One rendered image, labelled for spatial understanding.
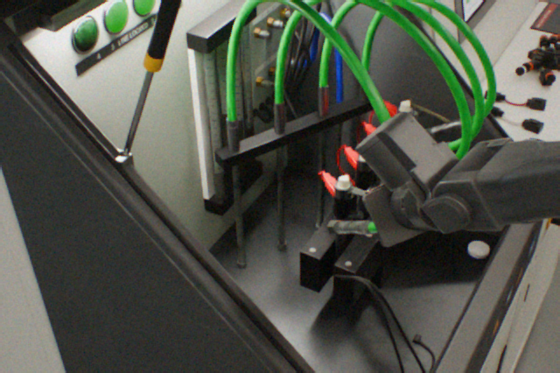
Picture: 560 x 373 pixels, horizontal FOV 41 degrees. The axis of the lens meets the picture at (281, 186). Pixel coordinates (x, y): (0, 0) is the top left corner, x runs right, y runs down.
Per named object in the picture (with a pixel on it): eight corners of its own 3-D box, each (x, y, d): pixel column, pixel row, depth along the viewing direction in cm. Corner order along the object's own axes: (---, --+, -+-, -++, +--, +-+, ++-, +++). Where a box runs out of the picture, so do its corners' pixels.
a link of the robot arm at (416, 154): (472, 227, 67) (524, 170, 71) (390, 129, 67) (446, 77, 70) (406, 249, 78) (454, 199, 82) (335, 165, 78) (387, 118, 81)
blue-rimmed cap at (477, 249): (485, 263, 140) (486, 257, 139) (464, 256, 141) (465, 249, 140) (491, 249, 142) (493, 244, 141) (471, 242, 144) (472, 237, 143)
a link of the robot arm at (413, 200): (444, 243, 74) (486, 206, 75) (400, 190, 74) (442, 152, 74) (423, 241, 81) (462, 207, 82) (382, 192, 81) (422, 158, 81)
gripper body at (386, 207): (360, 196, 87) (374, 194, 79) (437, 162, 88) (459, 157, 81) (381, 248, 87) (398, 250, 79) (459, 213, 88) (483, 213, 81)
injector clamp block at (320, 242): (351, 335, 127) (354, 271, 117) (299, 313, 131) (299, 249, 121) (425, 219, 150) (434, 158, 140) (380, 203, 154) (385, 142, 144)
